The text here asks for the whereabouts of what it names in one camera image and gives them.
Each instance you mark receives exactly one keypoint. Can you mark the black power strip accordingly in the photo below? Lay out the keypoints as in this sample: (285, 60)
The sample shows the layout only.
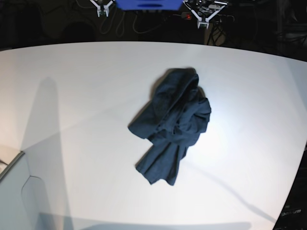
(190, 16)

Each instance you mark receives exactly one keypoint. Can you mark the blue plastic bin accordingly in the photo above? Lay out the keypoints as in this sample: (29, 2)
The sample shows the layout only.
(139, 5)

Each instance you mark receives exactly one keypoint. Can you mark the dark navy t-shirt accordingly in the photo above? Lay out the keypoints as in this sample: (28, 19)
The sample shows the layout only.
(177, 113)

